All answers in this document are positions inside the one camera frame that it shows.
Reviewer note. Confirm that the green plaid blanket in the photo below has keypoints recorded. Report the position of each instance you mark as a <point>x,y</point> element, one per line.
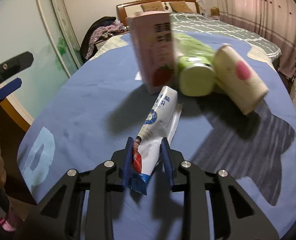
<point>225,32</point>

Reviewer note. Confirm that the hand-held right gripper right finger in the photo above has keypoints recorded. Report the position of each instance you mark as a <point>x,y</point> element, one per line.
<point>166,160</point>

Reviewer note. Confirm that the glass wardrobe sliding door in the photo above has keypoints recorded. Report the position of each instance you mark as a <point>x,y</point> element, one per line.
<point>25,30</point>

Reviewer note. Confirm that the pink drink carton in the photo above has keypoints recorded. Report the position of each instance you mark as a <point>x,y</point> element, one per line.
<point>150,55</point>

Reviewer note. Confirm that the white and blue sachet packet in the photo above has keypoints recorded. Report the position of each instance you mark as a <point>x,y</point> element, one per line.
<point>155,120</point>

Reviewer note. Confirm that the pink curtain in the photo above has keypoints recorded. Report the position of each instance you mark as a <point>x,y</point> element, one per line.
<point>262,10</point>

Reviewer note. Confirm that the light green plastic bottle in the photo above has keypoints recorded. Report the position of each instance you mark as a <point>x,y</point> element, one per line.
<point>195,80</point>

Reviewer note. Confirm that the blue printed tablecloth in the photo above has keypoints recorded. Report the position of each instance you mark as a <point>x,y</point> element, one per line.
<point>88,110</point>

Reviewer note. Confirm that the wooden bed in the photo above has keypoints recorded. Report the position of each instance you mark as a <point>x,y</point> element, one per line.
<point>128,6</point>

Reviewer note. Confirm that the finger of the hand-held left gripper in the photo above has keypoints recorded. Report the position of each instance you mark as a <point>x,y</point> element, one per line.
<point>9,88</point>
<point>15,60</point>

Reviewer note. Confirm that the paper cup with pink dot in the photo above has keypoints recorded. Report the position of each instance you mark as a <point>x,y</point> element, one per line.
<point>237,80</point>

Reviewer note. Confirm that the pink patterned garment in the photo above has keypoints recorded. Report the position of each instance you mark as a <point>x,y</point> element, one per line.
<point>8,220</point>

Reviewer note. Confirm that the tan pillow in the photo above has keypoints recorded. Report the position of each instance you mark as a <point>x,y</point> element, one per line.
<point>151,5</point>
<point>180,6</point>

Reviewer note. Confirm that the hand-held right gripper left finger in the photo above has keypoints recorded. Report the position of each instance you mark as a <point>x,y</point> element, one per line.
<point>128,165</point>

